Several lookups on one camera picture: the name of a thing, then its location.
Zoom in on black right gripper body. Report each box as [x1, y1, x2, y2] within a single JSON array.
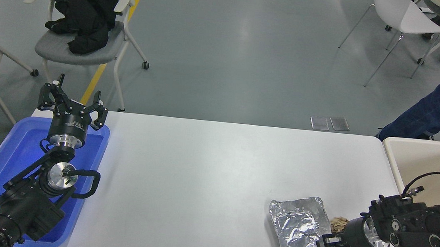
[[343, 215, 376, 247]]

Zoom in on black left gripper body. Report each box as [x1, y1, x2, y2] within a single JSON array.
[[47, 101, 93, 141]]

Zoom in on silver foil plate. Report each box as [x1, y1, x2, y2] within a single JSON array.
[[265, 193, 355, 247]]

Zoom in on metal floor plate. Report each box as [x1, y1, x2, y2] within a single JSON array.
[[309, 116, 331, 131], [329, 116, 351, 132]]

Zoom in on crumpled tan paper ball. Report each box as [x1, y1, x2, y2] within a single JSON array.
[[329, 216, 352, 236]]

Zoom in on blue plastic tray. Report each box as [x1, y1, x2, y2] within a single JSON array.
[[0, 113, 111, 247]]

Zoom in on black jacket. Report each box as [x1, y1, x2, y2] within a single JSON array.
[[35, 0, 119, 58]]

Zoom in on large pale bin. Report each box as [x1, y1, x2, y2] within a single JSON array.
[[373, 137, 440, 247]]

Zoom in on white shell chair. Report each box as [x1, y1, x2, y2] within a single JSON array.
[[335, 0, 440, 94]]

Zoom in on grey chair with white frame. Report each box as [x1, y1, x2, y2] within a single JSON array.
[[14, 0, 155, 114]]

